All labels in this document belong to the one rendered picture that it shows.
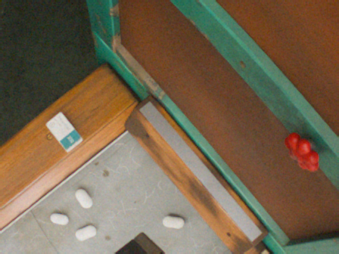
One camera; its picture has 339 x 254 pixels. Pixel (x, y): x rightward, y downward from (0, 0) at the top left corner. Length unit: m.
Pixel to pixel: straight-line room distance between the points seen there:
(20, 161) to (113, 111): 0.19
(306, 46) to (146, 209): 0.61
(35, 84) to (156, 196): 0.94
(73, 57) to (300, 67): 1.45
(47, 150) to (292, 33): 0.64
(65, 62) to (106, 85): 0.85
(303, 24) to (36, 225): 0.70
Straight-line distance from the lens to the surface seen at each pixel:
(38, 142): 1.00
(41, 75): 1.86
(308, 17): 0.41
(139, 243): 0.66
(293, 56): 0.47
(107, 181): 1.00
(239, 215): 0.88
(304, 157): 0.51
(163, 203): 0.99
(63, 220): 0.98
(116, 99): 1.01
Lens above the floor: 1.73
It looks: 75 degrees down
